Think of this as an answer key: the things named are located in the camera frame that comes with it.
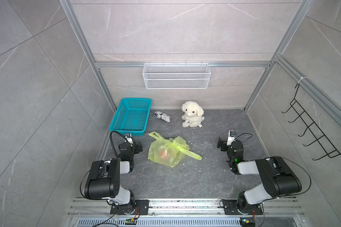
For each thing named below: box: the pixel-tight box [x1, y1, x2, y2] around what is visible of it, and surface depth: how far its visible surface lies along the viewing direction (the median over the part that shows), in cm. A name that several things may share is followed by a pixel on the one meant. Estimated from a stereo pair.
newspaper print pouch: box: [153, 110, 173, 123], surface depth 113 cm
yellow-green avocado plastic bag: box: [147, 131, 203, 168], surface depth 86 cm
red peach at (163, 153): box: [159, 149, 168, 159], surface depth 80 cm
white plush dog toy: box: [180, 101, 205, 128], surface depth 97 cm
